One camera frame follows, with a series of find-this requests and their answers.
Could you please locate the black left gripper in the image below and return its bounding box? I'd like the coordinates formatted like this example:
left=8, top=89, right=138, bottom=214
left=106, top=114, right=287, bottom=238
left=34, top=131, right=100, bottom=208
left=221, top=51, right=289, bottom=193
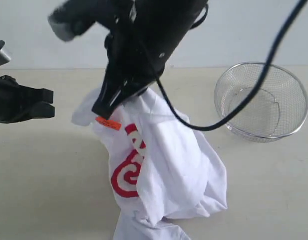
left=0, top=75, right=55, bottom=123

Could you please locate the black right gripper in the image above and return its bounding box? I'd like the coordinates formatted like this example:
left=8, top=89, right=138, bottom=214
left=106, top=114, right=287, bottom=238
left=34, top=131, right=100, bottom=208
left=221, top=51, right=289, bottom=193
left=92, top=22, right=159, bottom=120

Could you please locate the white t-shirt red print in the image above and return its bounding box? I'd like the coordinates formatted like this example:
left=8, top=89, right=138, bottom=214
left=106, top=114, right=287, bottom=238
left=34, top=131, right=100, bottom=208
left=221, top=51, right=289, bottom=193
left=72, top=88, right=227, bottom=240

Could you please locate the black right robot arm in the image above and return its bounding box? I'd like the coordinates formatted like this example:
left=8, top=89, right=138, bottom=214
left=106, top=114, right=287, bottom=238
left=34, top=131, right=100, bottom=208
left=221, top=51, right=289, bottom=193
left=92, top=0, right=208, bottom=120

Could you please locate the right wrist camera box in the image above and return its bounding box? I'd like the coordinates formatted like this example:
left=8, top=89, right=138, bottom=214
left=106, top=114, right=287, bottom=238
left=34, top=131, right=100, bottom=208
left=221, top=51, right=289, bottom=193
left=47, top=0, right=114, bottom=43

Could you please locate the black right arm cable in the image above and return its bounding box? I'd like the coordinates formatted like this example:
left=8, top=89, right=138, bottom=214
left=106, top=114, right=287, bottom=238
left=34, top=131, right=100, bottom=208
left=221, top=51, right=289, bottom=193
left=128, top=0, right=308, bottom=131

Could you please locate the metal wire mesh basket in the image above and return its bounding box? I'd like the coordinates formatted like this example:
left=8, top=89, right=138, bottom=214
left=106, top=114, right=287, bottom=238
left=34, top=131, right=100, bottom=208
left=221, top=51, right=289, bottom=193
left=214, top=62, right=308, bottom=143

